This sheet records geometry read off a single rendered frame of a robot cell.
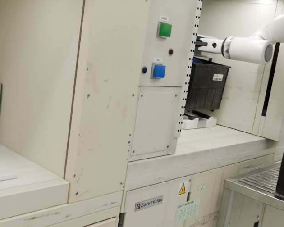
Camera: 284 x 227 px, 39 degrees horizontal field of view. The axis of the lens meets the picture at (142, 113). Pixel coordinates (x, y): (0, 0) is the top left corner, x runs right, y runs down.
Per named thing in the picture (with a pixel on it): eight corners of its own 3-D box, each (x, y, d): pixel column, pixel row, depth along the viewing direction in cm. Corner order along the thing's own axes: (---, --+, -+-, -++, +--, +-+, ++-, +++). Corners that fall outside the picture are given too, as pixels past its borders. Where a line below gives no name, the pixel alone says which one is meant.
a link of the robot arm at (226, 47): (226, 59, 143) (219, 57, 145) (238, 60, 149) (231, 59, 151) (231, 35, 141) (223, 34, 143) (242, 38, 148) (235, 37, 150)
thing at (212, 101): (180, 120, 147) (199, 35, 140) (143, 105, 161) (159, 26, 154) (219, 119, 164) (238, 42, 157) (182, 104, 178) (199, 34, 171)
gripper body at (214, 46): (221, 56, 144) (195, 52, 151) (235, 58, 151) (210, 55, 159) (224, 36, 142) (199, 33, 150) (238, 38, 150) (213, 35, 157)
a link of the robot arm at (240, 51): (240, 31, 146) (227, 43, 141) (275, 35, 138) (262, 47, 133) (243, 52, 151) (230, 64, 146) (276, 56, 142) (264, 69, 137)
